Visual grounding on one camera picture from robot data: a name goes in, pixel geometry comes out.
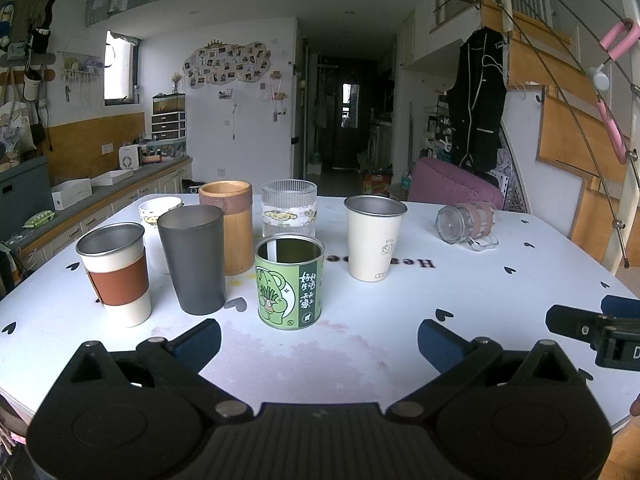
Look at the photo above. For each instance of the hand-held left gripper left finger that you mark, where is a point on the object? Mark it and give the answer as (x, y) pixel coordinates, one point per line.
(200, 342)

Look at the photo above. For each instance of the white tray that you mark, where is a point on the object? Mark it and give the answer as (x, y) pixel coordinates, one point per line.
(112, 177)

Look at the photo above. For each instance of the white patterned mug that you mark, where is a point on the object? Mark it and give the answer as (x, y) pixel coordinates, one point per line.
(154, 210)

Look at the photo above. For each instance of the tote bag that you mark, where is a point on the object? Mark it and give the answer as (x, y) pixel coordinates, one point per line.
(15, 127)

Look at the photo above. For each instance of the window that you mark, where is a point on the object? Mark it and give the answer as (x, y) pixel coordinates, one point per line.
(120, 67)

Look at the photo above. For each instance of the white cup with brown sleeve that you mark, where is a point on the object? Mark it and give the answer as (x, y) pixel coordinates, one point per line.
(120, 287)

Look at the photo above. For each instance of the wooden staircase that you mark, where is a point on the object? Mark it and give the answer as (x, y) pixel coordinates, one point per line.
(565, 125)

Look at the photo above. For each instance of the green tin can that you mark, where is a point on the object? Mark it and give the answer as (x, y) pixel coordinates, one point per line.
(285, 295)

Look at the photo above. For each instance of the white pegboard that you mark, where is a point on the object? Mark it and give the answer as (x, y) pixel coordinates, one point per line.
(510, 180)

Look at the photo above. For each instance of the white steel cup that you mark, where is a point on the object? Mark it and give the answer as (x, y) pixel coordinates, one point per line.
(372, 245)

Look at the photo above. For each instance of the white appliance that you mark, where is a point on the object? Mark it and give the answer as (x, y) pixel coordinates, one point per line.
(129, 156)

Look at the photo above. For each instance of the colourful cardboard box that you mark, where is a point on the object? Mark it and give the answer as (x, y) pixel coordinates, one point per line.
(377, 182)

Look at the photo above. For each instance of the photo collage board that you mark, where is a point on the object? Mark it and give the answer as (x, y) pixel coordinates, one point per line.
(225, 62)

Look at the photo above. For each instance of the white box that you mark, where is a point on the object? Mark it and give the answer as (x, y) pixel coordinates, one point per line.
(72, 194)

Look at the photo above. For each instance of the grey storage box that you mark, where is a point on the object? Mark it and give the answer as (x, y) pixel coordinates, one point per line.
(25, 195)

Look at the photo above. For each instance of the black coat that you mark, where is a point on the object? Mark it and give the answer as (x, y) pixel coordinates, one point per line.
(475, 110)

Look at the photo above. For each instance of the ribbed glass cup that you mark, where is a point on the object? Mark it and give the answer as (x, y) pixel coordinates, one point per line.
(290, 210)

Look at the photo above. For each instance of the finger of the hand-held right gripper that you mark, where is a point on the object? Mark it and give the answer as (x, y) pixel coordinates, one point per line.
(622, 306)
(572, 322)

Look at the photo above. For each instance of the green packet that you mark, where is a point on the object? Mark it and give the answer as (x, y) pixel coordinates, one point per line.
(39, 219)

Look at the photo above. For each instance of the bamboo cup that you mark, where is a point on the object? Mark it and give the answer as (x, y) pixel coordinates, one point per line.
(237, 230)

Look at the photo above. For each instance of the kitchen counter cabinet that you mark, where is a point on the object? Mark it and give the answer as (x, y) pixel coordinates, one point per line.
(100, 210)

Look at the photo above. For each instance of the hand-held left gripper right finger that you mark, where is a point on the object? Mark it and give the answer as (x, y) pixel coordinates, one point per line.
(440, 342)

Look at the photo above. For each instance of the purple chair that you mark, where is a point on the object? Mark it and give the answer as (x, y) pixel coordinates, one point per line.
(450, 180)

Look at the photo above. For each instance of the dark grey cup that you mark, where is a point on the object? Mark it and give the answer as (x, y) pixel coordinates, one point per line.
(195, 260)

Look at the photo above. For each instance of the white pole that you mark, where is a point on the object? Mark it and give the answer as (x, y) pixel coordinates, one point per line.
(620, 200)

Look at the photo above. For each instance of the pink foam grip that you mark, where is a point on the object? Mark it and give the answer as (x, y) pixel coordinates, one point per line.
(611, 130)
(616, 40)

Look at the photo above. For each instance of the hanging wall organizer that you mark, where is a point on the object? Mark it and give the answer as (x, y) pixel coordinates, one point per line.
(25, 25)

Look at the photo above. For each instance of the small drawer unit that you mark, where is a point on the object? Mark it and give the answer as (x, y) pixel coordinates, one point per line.
(169, 126)

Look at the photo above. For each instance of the glass fish tank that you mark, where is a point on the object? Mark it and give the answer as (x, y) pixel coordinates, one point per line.
(169, 103)

